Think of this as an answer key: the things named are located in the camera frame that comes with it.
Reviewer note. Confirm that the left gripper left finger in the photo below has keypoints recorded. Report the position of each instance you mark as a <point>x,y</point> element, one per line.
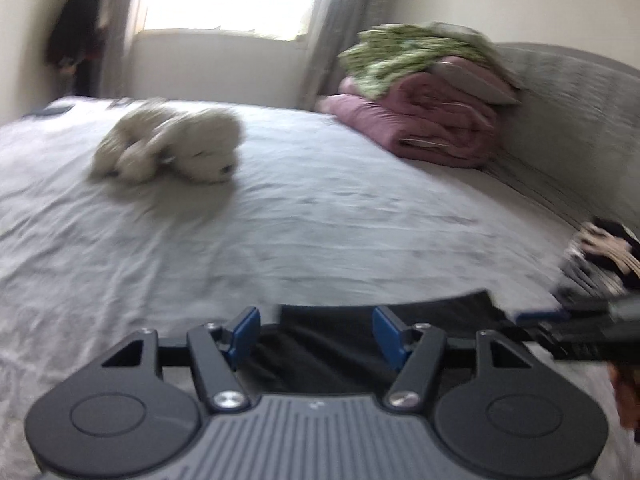
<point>143,402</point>

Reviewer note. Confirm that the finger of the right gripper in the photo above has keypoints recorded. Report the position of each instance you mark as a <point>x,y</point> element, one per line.
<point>542,316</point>

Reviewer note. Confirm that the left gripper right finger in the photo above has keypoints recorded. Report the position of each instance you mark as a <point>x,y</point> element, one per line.
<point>491,405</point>

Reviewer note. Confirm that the black t-shirt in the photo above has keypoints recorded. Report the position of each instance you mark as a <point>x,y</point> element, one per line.
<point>331,350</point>

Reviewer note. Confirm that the striped folded clothes pile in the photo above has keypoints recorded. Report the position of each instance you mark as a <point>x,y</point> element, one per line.
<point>601,262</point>

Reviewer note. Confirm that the dark hanging clothes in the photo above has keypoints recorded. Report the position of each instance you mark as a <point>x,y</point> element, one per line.
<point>76,46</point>

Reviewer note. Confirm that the person's right hand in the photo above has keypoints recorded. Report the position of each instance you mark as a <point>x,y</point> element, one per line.
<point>625,383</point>

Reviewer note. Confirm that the grey padded headboard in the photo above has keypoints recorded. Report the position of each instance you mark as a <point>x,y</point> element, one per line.
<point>572,142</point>

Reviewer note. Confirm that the pink folded quilt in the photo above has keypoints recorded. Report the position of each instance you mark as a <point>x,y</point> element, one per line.
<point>421,117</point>

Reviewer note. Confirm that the white bed sheet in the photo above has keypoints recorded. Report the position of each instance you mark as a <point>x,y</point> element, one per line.
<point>316,215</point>

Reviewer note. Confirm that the grey pillow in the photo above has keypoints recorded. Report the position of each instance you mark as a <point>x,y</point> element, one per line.
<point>475,80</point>

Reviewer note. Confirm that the white plush dog toy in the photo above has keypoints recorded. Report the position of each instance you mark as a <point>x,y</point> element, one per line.
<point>199,145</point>

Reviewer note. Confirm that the green patterned blanket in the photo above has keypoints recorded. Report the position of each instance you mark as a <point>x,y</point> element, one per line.
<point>385,54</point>

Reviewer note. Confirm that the dark flat item on bed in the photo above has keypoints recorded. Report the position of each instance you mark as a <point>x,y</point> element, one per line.
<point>49,111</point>

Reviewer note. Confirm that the grey curtain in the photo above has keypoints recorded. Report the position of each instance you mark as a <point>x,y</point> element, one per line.
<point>334,28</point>

